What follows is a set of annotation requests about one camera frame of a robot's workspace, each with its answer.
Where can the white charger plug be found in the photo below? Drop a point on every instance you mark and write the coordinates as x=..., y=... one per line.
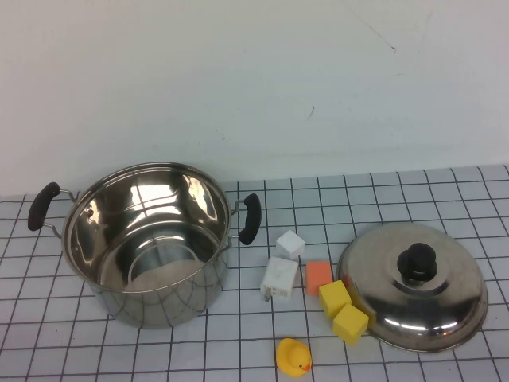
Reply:
x=278, y=276

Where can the yellow foam cube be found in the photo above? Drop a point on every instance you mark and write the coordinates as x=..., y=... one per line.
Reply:
x=334, y=297
x=350, y=324

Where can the orange block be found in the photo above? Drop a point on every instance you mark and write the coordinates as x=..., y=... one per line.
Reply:
x=317, y=274

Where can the white cube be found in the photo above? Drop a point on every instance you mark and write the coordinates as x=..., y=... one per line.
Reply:
x=290, y=244

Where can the yellow rubber duck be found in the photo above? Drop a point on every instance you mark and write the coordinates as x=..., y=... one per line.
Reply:
x=292, y=354

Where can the steel lid with black knob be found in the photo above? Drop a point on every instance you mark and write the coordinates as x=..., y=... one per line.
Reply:
x=437, y=310

